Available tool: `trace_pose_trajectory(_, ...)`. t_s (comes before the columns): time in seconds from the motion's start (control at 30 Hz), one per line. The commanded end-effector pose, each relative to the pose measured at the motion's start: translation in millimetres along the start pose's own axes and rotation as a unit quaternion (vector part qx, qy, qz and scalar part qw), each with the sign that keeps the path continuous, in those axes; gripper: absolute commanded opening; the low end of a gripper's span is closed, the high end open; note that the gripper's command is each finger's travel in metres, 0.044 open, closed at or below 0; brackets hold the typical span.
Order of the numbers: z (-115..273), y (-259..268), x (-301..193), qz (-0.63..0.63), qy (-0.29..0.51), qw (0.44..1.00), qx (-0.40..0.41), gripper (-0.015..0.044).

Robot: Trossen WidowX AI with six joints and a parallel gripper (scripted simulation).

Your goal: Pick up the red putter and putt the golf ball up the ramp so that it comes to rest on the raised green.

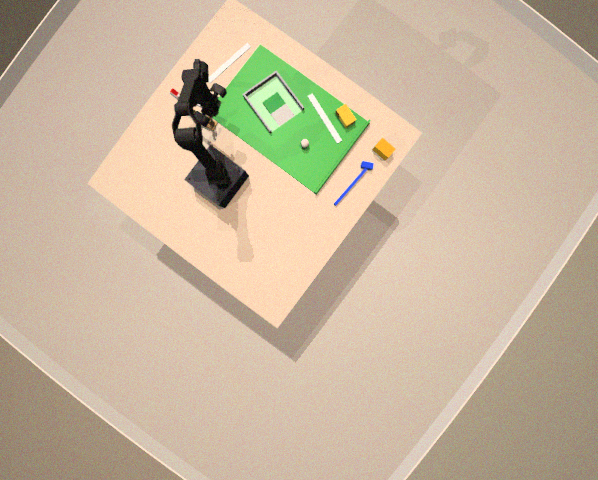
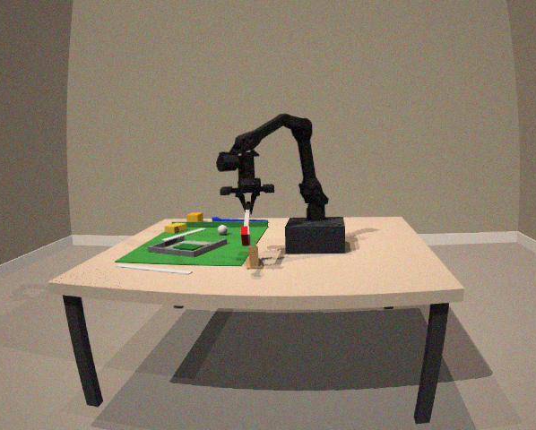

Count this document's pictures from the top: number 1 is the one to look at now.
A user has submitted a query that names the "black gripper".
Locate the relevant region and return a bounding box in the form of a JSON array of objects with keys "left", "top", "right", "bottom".
[{"left": 194, "top": 83, "right": 227, "bottom": 127}]

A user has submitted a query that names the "blue golf putter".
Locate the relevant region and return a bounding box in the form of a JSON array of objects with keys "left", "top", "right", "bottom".
[{"left": 334, "top": 161, "right": 374, "bottom": 206}]

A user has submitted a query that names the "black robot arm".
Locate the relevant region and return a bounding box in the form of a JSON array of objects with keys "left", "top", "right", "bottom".
[{"left": 171, "top": 59, "right": 232, "bottom": 191}]

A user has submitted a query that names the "green flat mat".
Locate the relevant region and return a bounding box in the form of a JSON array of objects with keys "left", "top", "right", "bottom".
[{"left": 213, "top": 45, "right": 368, "bottom": 192}]

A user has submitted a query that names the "white flat bar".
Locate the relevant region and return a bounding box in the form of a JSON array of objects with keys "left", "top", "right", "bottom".
[
  {"left": 308, "top": 94, "right": 343, "bottom": 144},
  {"left": 209, "top": 43, "right": 251, "bottom": 82}
]

